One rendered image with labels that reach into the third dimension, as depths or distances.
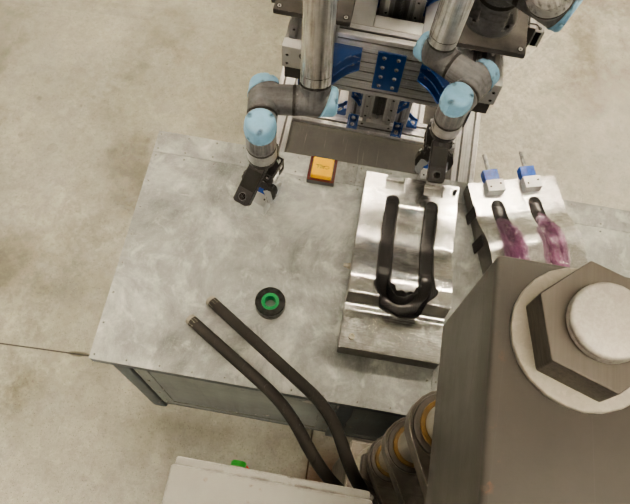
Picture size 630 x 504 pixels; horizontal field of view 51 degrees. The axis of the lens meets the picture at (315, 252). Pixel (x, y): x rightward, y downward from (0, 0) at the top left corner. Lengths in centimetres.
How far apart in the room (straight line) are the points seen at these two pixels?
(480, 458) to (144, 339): 136
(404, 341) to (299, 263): 36
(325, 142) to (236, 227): 93
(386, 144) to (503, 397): 225
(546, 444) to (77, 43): 308
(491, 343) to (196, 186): 149
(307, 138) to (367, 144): 24
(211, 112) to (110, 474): 156
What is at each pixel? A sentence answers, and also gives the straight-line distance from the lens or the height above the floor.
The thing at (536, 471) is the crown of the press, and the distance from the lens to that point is 52.
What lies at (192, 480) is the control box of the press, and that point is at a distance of 103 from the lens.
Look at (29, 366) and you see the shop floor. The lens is 273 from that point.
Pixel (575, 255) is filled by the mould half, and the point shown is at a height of 89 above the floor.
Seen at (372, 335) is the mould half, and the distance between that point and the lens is 170.
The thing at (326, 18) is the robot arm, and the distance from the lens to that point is 153.
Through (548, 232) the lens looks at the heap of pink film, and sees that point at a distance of 187.
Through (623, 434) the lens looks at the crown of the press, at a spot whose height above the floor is 201.
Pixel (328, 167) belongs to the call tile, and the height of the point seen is 84.
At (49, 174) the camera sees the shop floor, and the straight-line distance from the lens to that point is 302.
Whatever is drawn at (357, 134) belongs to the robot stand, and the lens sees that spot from 273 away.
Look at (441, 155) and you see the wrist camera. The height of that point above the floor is 100.
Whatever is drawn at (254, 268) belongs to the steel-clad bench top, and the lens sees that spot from 181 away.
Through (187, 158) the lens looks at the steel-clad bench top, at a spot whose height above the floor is 80.
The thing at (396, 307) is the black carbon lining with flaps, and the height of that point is 87.
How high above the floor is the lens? 249
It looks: 67 degrees down
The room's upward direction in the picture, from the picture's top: 6 degrees clockwise
